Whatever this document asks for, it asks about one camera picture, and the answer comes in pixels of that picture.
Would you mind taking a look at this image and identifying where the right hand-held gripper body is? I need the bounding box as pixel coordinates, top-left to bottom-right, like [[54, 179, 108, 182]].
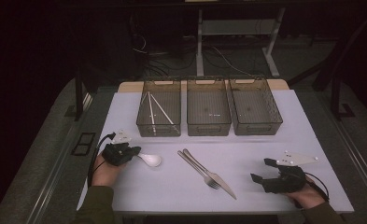
[[261, 150, 319, 194]]

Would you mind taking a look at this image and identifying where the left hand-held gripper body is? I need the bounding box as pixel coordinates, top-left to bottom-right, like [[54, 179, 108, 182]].
[[101, 129, 142, 167]]

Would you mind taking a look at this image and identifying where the white ceramic spoon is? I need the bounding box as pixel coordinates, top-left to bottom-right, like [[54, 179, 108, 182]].
[[137, 152, 162, 168]]

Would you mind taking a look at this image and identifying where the steel table knife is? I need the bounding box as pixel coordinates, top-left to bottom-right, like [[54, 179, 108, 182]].
[[182, 147, 238, 201]]

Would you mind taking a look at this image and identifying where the smoky clear plastic basket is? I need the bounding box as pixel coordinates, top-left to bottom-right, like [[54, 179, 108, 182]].
[[228, 77, 284, 136], [186, 77, 233, 137], [135, 77, 182, 138]]

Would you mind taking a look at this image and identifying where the steel fork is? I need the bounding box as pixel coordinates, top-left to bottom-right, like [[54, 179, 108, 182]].
[[176, 150, 222, 190]]

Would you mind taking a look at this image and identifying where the person's left hand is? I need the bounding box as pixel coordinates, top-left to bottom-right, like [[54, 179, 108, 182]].
[[91, 153, 126, 188]]

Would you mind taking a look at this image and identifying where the person's right hand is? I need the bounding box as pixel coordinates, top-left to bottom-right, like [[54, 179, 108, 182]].
[[285, 175, 327, 210]]

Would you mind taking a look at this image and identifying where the white table cover board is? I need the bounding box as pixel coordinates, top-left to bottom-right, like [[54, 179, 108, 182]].
[[77, 89, 355, 215]]

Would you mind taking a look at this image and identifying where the black metal stand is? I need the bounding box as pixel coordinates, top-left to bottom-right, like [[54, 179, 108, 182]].
[[288, 8, 367, 121]]

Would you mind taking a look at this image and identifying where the right hand-held gripper black cable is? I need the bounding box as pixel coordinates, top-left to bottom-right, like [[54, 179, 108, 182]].
[[303, 172, 331, 202]]

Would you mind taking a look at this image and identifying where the metal floor rail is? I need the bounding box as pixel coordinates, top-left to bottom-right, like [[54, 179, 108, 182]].
[[333, 119, 367, 202], [25, 92, 93, 224]]

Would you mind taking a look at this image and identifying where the black floor cable bundle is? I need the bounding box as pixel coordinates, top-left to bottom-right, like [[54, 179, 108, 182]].
[[129, 17, 203, 78]]

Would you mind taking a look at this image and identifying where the white floor cable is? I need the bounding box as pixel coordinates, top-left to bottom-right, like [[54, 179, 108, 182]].
[[211, 46, 255, 77]]

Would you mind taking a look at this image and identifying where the white metal desk frame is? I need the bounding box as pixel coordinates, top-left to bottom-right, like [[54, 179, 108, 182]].
[[195, 7, 287, 78]]

